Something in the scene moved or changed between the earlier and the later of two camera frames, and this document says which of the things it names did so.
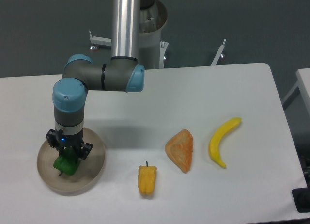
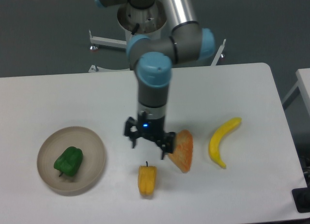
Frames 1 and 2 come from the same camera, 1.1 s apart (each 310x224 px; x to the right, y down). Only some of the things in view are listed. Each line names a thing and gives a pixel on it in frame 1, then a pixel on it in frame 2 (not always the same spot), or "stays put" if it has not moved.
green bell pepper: x=68 y=162 stays put
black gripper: x=61 y=142 → x=151 y=129
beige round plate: x=88 y=172 stays put
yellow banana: x=214 y=148 stays put
